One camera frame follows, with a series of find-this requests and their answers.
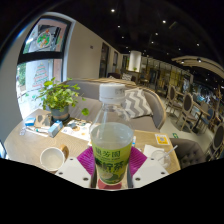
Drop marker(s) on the flat round red coaster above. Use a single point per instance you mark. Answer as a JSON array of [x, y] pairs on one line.
[[113, 186]]

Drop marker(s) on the yellow card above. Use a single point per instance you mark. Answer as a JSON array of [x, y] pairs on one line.
[[162, 139]]

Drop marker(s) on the brown paper cup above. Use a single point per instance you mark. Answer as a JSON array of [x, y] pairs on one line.
[[51, 158]]

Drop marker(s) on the grey white chevron cushion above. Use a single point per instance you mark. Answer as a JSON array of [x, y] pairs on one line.
[[138, 103]]

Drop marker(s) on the grey curved sofa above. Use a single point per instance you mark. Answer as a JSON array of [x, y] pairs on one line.
[[86, 90]]

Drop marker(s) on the small light blue box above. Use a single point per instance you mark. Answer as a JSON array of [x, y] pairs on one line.
[[55, 129]]

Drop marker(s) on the blue tissue pack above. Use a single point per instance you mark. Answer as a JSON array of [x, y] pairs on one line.
[[30, 121]]

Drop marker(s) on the green-labelled clear drink bottle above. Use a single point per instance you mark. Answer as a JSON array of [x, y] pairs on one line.
[[111, 140]]

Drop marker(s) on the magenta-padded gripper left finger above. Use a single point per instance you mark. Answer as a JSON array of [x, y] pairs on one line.
[[75, 171]]

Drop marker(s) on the group of ceiling lights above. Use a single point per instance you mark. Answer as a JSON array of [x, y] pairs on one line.
[[113, 10]]

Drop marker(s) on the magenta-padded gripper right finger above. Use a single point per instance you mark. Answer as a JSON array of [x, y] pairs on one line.
[[146, 170]]

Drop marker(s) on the colourful framed poster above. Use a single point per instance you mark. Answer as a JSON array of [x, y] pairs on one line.
[[45, 38]]

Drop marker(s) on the green potted plant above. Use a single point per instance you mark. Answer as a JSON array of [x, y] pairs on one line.
[[58, 96]]

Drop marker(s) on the group of dining chairs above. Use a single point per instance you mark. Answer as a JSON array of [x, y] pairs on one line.
[[186, 105]]

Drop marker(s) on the brown card holder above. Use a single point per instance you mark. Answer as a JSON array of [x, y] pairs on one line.
[[43, 120]]

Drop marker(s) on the white round pillar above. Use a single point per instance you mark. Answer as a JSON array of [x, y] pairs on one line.
[[134, 60]]

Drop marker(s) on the white paper napkin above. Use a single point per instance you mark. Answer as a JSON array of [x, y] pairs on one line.
[[148, 150]]

